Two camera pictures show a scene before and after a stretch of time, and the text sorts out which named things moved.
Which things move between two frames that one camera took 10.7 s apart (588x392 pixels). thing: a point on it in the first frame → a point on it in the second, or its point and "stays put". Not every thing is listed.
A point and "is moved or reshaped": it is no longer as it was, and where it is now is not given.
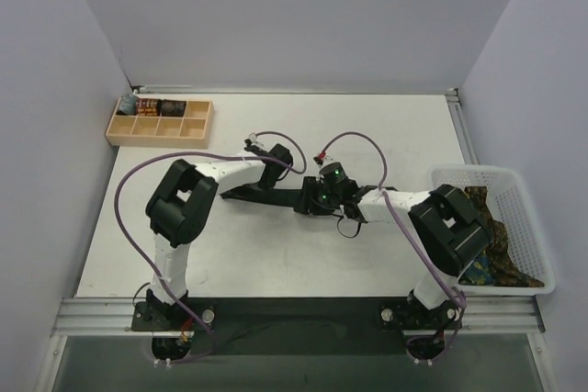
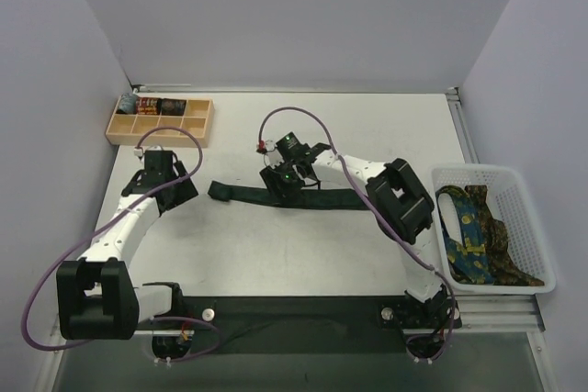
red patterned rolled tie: (147, 106) stays put
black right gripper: (302, 198) → (274, 185)
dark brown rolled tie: (171, 107) stays put
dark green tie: (291, 199) is moved or reshaped
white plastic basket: (511, 207) stays put
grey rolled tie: (128, 104) stays put
